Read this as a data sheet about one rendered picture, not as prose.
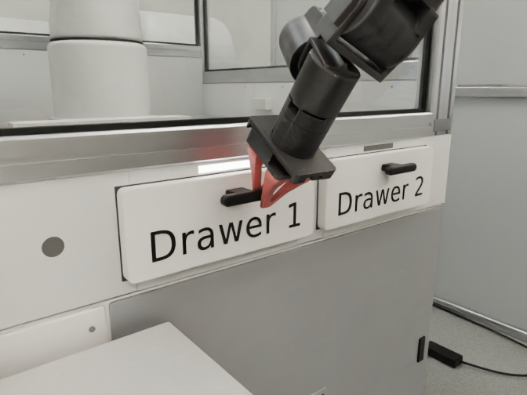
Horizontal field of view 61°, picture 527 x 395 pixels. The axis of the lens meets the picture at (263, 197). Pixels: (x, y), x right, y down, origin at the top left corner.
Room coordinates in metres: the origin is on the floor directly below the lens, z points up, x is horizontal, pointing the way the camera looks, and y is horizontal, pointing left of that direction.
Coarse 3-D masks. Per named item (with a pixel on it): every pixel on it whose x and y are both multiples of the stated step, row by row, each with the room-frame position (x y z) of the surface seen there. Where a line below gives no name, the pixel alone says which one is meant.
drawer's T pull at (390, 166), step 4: (384, 164) 0.74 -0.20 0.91; (388, 164) 0.74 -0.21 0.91; (392, 164) 0.74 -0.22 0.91; (396, 164) 0.74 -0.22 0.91; (400, 164) 0.74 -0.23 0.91; (404, 164) 0.73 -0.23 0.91; (408, 164) 0.73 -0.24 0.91; (412, 164) 0.74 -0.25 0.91; (384, 168) 0.74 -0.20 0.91; (388, 168) 0.71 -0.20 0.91; (392, 168) 0.70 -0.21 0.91; (396, 168) 0.71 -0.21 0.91; (400, 168) 0.72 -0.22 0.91; (404, 168) 0.72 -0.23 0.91; (408, 168) 0.73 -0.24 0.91; (412, 168) 0.74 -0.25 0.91; (388, 172) 0.70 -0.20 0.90; (392, 172) 0.70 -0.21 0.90; (396, 172) 0.71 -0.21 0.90; (400, 172) 0.72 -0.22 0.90; (404, 172) 0.72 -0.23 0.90
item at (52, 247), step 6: (48, 240) 0.43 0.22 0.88; (54, 240) 0.44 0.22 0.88; (60, 240) 0.44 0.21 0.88; (42, 246) 0.43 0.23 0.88; (48, 246) 0.43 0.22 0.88; (54, 246) 0.44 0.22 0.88; (60, 246) 0.44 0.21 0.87; (48, 252) 0.43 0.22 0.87; (54, 252) 0.44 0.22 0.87; (60, 252) 0.44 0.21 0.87
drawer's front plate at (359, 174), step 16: (336, 160) 0.68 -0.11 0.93; (352, 160) 0.70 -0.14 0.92; (368, 160) 0.72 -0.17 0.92; (384, 160) 0.75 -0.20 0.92; (400, 160) 0.78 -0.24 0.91; (416, 160) 0.81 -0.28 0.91; (432, 160) 0.84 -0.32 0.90; (336, 176) 0.67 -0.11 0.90; (352, 176) 0.70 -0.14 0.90; (368, 176) 0.72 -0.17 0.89; (384, 176) 0.75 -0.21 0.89; (400, 176) 0.78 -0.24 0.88; (416, 176) 0.81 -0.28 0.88; (320, 192) 0.67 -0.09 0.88; (336, 192) 0.68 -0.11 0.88; (352, 192) 0.70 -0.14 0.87; (384, 192) 0.75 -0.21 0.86; (400, 192) 0.78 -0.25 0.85; (320, 208) 0.67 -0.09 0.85; (336, 208) 0.68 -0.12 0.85; (352, 208) 0.70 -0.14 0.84; (368, 208) 0.72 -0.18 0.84; (384, 208) 0.75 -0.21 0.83; (400, 208) 0.78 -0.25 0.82; (320, 224) 0.67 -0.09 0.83; (336, 224) 0.68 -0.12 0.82
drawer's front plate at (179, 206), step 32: (128, 192) 0.47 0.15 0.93; (160, 192) 0.49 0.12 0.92; (192, 192) 0.52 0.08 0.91; (224, 192) 0.55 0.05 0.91; (128, 224) 0.47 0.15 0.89; (160, 224) 0.49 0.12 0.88; (192, 224) 0.52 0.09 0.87; (224, 224) 0.55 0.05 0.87; (256, 224) 0.58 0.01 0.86; (288, 224) 0.61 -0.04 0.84; (128, 256) 0.47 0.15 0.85; (160, 256) 0.49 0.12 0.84; (192, 256) 0.52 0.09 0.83; (224, 256) 0.55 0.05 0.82
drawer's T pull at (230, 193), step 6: (228, 192) 0.54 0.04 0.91; (234, 192) 0.53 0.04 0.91; (240, 192) 0.53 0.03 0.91; (246, 192) 0.53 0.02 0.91; (252, 192) 0.53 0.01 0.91; (258, 192) 0.54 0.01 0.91; (222, 198) 0.51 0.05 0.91; (228, 198) 0.51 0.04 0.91; (234, 198) 0.51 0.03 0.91; (240, 198) 0.52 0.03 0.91; (246, 198) 0.52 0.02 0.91; (252, 198) 0.53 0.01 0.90; (258, 198) 0.53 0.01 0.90; (222, 204) 0.51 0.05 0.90; (228, 204) 0.51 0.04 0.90; (234, 204) 0.51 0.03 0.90; (240, 204) 0.52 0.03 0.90
